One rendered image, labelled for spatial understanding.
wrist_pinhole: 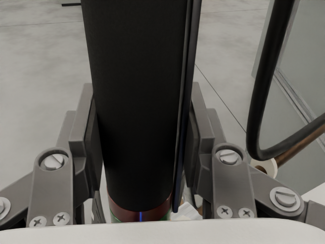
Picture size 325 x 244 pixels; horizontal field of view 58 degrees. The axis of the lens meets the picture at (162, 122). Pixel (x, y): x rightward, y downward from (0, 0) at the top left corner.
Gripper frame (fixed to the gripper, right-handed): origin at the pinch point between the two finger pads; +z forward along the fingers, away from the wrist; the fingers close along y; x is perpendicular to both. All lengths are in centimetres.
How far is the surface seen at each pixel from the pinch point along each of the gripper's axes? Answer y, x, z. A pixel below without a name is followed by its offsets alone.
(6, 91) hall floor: -141, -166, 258
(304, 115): 70, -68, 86
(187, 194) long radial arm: 11, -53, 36
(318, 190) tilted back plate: 36, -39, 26
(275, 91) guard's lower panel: 71, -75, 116
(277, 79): 70, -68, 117
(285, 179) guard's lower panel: 70, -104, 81
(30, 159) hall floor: -90, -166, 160
